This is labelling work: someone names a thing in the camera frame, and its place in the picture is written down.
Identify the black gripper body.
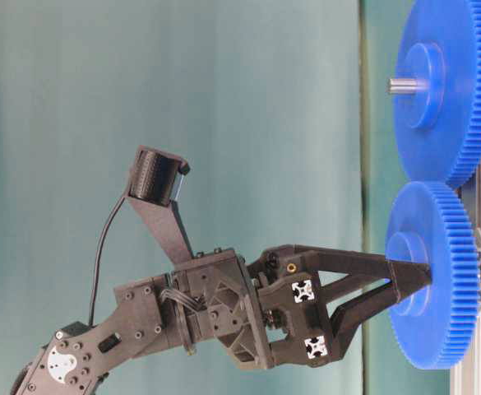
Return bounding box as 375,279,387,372
169,244,331,369

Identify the upper steel shaft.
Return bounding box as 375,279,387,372
387,77,428,95

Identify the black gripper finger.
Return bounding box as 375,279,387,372
294,245,431,303
331,281,396,360

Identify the large blue plastic gear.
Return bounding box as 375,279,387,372
393,1,481,188

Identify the small blue plastic gear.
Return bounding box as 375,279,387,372
385,182,479,369

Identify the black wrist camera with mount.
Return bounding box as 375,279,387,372
126,146,193,267

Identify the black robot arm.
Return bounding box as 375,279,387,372
12,245,431,394

